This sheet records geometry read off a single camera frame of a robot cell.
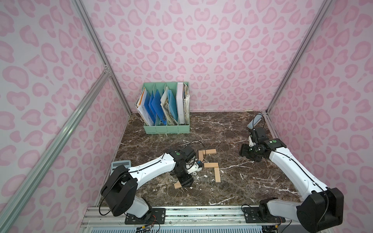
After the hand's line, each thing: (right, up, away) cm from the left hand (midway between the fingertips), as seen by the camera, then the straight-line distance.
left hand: (187, 179), depth 80 cm
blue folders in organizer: (-23, +43, +17) cm, 52 cm away
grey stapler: (+52, +35, +29) cm, 69 cm away
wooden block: (+8, +10, +14) cm, 19 cm away
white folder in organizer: (-5, +44, +15) cm, 47 cm away
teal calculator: (-44, +6, +8) cm, 46 cm away
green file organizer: (-14, +41, +15) cm, 46 cm away
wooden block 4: (+18, +1, +6) cm, 18 cm away
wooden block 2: (+14, +12, +17) cm, 26 cm away
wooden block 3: (+14, +5, +10) cm, 18 cm away
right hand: (+31, +15, +2) cm, 35 cm away
